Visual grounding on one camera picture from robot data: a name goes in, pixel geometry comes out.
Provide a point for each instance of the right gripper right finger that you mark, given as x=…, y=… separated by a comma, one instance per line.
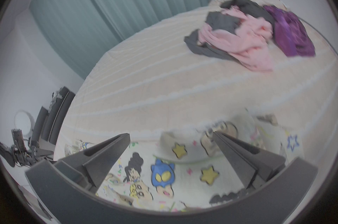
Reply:
x=237, y=162

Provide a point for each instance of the purple garment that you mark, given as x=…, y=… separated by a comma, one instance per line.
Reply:
x=293, y=32

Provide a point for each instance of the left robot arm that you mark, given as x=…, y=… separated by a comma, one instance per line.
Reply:
x=15, y=154

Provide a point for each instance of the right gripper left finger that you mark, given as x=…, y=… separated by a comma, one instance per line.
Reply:
x=103, y=164

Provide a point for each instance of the bed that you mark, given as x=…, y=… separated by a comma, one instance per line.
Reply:
x=158, y=72

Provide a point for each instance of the pile of clothes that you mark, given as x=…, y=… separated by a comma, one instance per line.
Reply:
x=56, y=97

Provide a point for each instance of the round white mirror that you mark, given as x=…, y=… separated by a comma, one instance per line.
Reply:
x=23, y=122

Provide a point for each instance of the white printed pyjama top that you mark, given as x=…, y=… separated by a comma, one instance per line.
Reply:
x=184, y=164

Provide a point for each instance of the pink garment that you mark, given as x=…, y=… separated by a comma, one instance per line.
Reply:
x=245, y=51

